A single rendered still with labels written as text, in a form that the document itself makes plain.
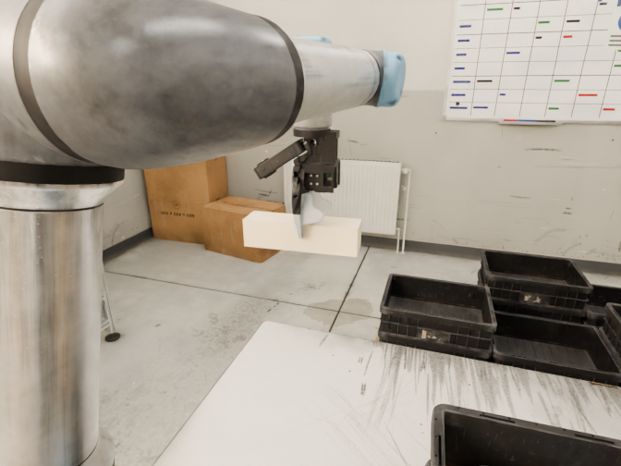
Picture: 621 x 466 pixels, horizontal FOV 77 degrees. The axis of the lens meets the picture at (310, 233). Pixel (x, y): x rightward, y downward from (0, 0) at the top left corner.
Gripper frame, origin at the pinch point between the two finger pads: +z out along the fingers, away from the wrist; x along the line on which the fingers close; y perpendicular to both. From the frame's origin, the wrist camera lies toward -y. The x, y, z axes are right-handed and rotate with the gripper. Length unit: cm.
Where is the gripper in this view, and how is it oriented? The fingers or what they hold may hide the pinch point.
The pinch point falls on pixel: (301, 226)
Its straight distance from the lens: 81.2
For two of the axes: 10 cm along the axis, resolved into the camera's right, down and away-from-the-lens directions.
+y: 9.7, 0.9, -2.3
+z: 0.0, 9.4, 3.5
